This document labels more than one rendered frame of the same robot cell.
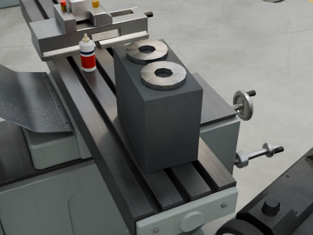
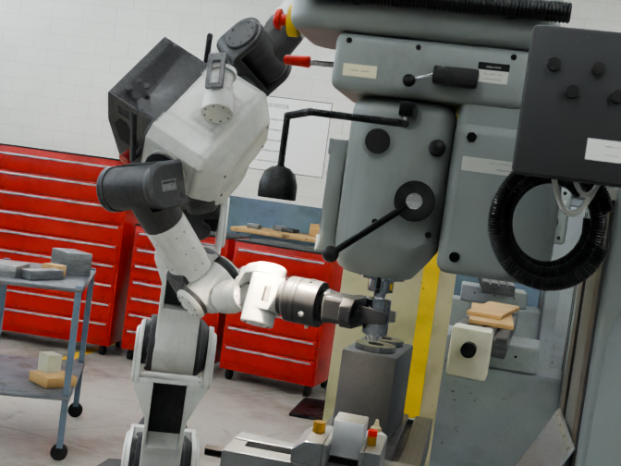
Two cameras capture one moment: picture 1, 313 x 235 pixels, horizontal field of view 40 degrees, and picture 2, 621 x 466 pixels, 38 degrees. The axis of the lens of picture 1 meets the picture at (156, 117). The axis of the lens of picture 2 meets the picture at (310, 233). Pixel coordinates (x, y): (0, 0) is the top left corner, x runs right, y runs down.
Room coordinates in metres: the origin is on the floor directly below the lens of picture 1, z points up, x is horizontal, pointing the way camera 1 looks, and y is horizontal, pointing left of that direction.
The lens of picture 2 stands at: (2.54, 1.03, 1.46)
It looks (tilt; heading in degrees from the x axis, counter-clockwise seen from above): 3 degrees down; 215
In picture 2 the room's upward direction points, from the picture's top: 8 degrees clockwise
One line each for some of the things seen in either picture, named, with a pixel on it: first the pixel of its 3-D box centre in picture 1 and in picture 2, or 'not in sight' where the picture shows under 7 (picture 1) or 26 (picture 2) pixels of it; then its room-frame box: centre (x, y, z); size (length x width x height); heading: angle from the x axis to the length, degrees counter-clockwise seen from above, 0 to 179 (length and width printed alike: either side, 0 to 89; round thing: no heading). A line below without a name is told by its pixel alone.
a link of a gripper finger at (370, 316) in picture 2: not in sight; (371, 316); (1.10, 0.17, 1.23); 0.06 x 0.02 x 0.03; 104
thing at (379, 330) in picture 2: not in sight; (376, 318); (1.07, 0.17, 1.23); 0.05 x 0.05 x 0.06
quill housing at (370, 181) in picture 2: not in sight; (396, 190); (1.07, 0.17, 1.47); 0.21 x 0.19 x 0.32; 24
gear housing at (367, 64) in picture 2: not in sight; (432, 79); (1.05, 0.20, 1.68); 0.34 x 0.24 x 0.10; 114
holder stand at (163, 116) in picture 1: (154, 100); (373, 384); (0.76, 0.00, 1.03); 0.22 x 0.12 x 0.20; 20
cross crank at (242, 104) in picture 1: (234, 107); not in sight; (1.28, -0.29, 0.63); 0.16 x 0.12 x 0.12; 114
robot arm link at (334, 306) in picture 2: not in sight; (330, 307); (1.09, 0.08, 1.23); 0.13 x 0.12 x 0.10; 15
